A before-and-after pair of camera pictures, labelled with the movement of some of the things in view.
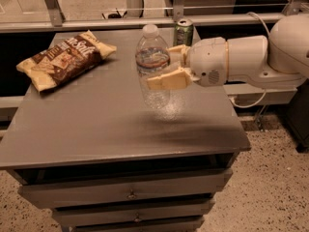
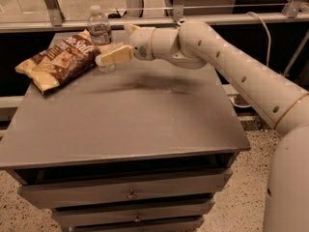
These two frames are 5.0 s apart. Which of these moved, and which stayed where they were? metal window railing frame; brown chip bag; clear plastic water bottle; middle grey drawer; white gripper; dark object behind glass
Moved: white gripper; clear plastic water bottle
Stayed: dark object behind glass; brown chip bag; middle grey drawer; metal window railing frame
